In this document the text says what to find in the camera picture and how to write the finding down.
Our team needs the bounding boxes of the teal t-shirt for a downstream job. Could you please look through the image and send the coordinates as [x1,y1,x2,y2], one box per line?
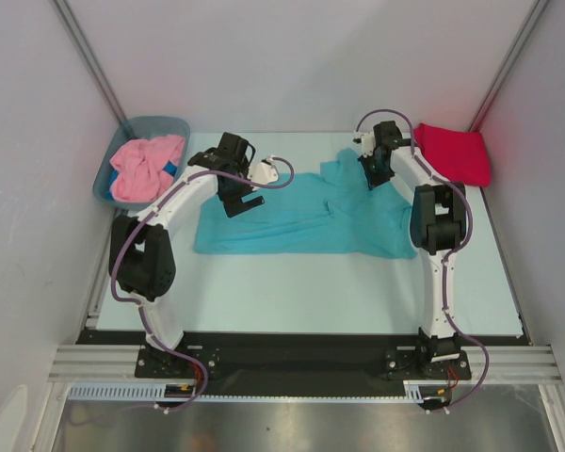
[194,149,417,259]

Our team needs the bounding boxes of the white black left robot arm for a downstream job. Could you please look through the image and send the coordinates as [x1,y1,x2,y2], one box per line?
[108,133,279,377]

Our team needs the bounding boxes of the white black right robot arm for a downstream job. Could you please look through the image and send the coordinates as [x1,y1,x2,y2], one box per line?
[354,121,468,379]

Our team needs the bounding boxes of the blue t-shirt in basket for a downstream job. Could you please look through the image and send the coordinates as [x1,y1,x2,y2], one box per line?
[105,161,178,200]

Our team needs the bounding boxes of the folded red t-shirt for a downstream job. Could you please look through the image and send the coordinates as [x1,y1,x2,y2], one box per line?
[414,123,492,187]

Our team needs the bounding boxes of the grey-blue plastic basket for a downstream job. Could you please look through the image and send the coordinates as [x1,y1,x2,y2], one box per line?
[92,116,190,210]

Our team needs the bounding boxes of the pink t-shirt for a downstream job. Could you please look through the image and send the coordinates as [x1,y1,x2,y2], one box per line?
[109,135,186,203]

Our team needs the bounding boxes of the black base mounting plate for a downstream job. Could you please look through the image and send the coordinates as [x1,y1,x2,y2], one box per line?
[74,329,532,381]

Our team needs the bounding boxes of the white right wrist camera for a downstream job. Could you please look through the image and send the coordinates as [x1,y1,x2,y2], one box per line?
[353,132,376,157]

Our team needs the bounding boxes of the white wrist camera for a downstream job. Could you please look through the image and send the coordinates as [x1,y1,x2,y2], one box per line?
[248,156,279,185]
[353,132,376,157]

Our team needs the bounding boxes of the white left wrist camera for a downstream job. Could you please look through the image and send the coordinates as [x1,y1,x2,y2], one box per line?
[248,156,279,185]

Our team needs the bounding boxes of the aluminium front rail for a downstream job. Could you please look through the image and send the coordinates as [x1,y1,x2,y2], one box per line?
[48,345,562,385]

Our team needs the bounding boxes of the white slotted cable duct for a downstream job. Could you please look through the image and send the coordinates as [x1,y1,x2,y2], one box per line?
[68,382,424,404]

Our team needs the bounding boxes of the right aluminium corner post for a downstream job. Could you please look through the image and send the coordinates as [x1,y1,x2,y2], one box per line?
[467,0,554,132]

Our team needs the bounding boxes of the aluminium corner post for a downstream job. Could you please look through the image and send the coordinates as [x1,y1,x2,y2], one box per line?
[467,0,554,132]
[49,0,127,124]

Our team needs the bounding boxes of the left aluminium corner post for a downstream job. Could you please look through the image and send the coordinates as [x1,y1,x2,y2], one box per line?
[49,0,127,124]

